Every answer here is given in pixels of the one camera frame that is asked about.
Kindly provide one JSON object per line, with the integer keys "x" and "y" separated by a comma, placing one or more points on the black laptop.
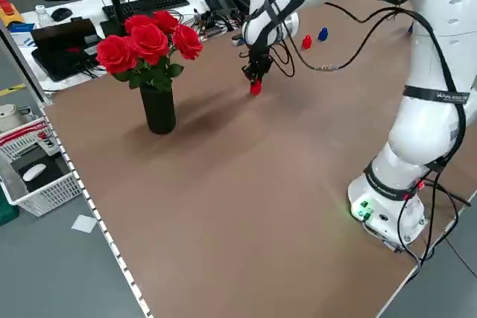
{"x": 61, "y": 50}

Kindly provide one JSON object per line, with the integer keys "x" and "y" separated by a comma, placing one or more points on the white paper sheet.
{"x": 84, "y": 223}

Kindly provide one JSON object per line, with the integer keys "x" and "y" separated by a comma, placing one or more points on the white plastic basket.
{"x": 44, "y": 199}

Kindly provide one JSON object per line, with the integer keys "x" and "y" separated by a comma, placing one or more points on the green box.
{"x": 7, "y": 210}

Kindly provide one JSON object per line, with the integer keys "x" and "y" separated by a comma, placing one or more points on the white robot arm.
{"x": 421, "y": 135}

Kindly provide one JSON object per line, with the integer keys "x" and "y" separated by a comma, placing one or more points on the clear water bottle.
{"x": 43, "y": 18}

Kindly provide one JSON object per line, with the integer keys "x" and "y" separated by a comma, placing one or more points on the aluminium frame rail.
{"x": 22, "y": 61}

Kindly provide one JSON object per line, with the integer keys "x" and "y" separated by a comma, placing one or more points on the blue flat box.
{"x": 22, "y": 27}

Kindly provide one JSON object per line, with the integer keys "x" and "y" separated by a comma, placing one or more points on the black cylindrical vase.
{"x": 158, "y": 113}

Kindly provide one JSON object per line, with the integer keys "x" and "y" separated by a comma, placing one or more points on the black ribbed device stack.
{"x": 225, "y": 1}

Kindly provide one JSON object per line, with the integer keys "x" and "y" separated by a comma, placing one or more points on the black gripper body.
{"x": 259, "y": 54}

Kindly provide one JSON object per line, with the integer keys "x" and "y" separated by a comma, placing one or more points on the black keyboard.
{"x": 149, "y": 3}

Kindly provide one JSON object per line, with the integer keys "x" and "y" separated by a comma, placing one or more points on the small blue block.
{"x": 410, "y": 28}
{"x": 322, "y": 34}

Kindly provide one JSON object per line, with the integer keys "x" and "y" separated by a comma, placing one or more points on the black computer mouse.
{"x": 61, "y": 14}

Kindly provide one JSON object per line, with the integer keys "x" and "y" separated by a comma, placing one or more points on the small red block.
{"x": 306, "y": 42}
{"x": 255, "y": 89}

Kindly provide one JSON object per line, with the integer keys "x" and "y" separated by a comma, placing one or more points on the white computer mouse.
{"x": 34, "y": 172}

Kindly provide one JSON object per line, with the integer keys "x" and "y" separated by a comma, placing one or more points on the red rose bouquet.
{"x": 149, "y": 40}

